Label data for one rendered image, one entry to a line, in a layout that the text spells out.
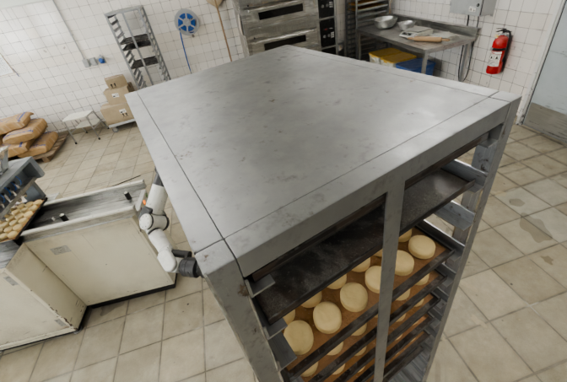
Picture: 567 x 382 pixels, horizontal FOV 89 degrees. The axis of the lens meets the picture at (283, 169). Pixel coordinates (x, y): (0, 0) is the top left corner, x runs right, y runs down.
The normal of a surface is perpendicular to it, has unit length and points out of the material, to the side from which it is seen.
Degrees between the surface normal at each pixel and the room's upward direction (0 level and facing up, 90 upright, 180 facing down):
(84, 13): 90
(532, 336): 0
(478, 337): 0
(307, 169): 0
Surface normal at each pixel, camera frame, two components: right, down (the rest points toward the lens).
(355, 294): -0.15, -0.80
